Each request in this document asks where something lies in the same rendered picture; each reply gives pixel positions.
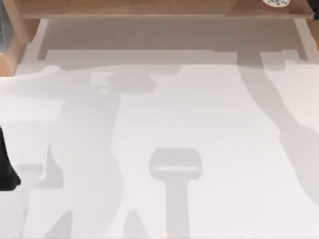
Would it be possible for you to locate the wooden open shelf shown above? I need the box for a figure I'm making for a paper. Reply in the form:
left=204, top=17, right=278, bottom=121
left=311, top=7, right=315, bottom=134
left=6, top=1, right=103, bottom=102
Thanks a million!
left=4, top=0, right=319, bottom=61

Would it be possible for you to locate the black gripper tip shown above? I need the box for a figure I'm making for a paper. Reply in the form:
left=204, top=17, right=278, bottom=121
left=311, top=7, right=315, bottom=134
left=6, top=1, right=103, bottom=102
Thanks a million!
left=0, top=126, right=22, bottom=192

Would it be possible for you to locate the white speckled bowl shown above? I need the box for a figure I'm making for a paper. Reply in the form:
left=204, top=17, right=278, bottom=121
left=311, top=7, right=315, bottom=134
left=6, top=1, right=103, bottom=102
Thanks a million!
left=262, top=0, right=291, bottom=8

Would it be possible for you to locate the wooden cupboard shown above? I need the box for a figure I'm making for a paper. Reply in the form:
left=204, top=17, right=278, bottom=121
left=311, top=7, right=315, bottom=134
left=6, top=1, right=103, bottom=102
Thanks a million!
left=0, top=0, right=40, bottom=77

